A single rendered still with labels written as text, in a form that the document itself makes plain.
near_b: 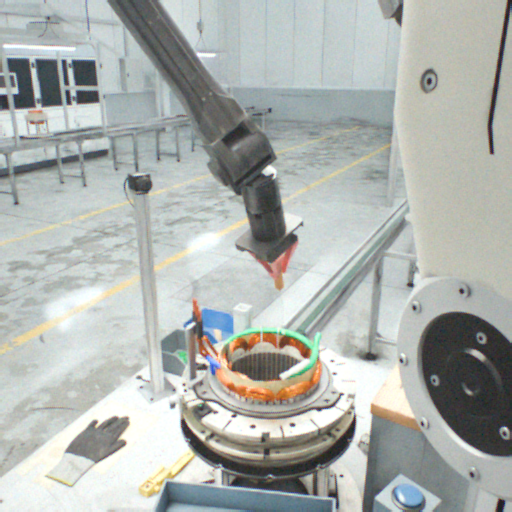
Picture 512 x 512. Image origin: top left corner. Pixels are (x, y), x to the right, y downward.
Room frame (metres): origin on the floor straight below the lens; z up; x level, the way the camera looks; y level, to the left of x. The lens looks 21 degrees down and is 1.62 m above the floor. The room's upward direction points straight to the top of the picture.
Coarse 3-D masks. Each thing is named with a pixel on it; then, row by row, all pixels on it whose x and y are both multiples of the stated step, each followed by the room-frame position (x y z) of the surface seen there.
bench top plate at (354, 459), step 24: (360, 384) 1.19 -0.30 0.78; (96, 408) 1.08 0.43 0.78; (144, 408) 1.08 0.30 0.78; (168, 408) 1.08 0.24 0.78; (360, 408) 1.08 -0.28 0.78; (168, 432) 0.99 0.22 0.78; (360, 432) 0.99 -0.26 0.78; (144, 456) 0.91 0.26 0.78; (168, 456) 0.91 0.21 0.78; (360, 456) 0.91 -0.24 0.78; (0, 480) 0.83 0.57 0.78; (24, 480) 0.83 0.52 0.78; (96, 480) 0.83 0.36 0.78; (120, 480) 0.83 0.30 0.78; (144, 480) 0.84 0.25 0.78; (360, 480) 0.84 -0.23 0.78; (0, 504) 0.77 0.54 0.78; (24, 504) 0.77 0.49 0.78; (48, 504) 0.77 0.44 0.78; (72, 504) 0.77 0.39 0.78; (96, 504) 0.77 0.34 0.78; (120, 504) 0.77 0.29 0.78; (144, 504) 0.77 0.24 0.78
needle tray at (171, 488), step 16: (176, 480) 0.55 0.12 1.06; (160, 496) 0.52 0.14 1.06; (176, 496) 0.55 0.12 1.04; (192, 496) 0.55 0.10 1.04; (208, 496) 0.54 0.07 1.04; (224, 496) 0.54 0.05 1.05; (240, 496) 0.54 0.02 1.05; (256, 496) 0.53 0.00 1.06; (272, 496) 0.53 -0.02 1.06; (288, 496) 0.53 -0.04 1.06; (304, 496) 0.52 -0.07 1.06; (320, 496) 0.52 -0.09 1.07
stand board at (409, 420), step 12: (396, 372) 0.83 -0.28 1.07; (384, 384) 0.79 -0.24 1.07; (396, 384) 0.79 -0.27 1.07; (384, 396) 0.75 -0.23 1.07; (396, 396) 0.75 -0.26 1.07; (372, 408) 0.73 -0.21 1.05; (384, 408) 0.72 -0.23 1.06; (396, 408) 0.72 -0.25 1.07; (408, 408) 0.72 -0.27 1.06; (396, 420) 0.71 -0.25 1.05; (408, 420) 0.70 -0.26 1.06
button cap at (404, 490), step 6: (402, 486) 0.56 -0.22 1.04; (408, 486) 0.56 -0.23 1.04; (396, 492) 0.55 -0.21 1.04; (402, 492) 0.55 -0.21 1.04; (408, 492) 0.55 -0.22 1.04; (414, 492) 0.55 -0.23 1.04; (420, 492) 0.55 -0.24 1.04; (396, 498) 0.54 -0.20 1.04; (402, 498) 0.54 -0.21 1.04; (408, 498) 0.54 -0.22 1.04; (414, 498) 0.54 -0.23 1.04; (420, 498) 0.54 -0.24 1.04; (402, 504) 0.53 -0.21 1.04; (408, 504) 0.53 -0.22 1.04; (414, 504) 0.53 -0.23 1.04; (420, 504) 0.54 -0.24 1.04
